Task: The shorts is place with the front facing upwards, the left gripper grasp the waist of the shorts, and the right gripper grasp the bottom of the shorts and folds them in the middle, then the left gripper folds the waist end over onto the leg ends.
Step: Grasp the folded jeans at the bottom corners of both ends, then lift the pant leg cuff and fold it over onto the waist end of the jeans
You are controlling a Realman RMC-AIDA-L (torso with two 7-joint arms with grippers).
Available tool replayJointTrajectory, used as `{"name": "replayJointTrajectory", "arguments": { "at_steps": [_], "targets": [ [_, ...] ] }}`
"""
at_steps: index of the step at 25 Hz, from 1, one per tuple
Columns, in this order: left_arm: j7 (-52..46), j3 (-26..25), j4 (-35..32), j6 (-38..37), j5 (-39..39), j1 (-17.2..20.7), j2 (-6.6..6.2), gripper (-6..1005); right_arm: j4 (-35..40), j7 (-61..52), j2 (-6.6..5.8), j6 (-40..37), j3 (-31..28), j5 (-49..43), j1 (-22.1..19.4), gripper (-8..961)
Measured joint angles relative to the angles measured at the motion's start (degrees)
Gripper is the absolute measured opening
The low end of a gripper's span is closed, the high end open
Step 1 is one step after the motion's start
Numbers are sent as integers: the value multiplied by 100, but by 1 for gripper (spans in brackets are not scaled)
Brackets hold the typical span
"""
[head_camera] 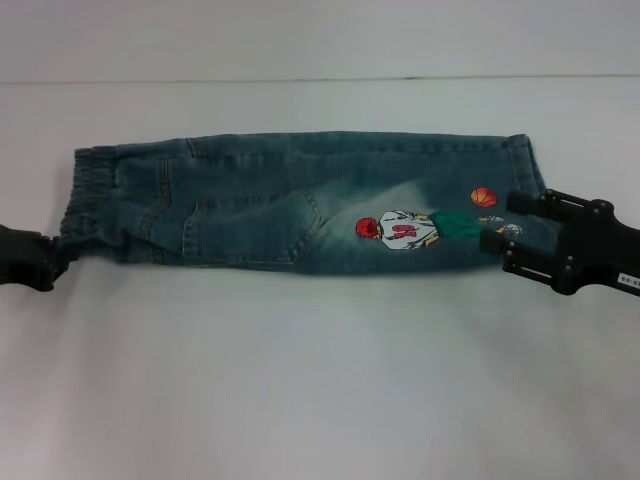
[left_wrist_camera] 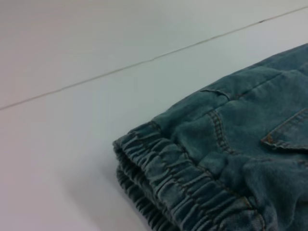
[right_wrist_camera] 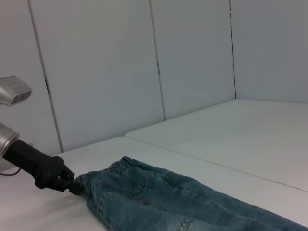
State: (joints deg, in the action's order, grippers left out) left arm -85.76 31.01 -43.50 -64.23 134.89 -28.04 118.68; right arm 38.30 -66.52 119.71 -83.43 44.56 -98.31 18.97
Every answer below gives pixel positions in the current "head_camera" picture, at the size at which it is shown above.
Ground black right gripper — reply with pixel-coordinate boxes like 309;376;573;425
479;188;640;297

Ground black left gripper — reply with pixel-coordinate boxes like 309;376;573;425
0;223;77;293

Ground blue denim shorts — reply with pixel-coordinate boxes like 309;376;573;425
58;130;554;279

